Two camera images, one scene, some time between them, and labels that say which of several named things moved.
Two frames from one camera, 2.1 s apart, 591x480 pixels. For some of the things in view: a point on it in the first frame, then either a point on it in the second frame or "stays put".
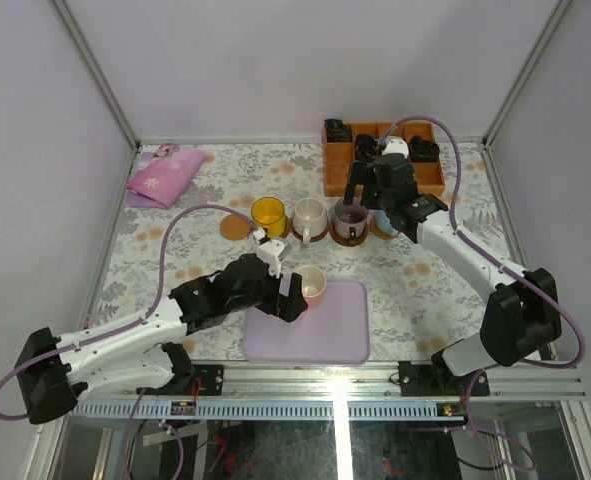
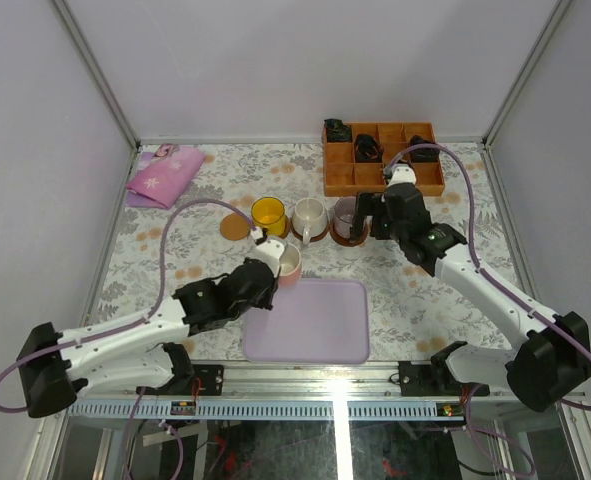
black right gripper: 361,175 → 365,207
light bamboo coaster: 234,228 stays put
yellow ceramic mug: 269,212 stays put
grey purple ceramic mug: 348,216 stays put
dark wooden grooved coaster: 286,227 stays put
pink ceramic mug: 313,284 → 290,262
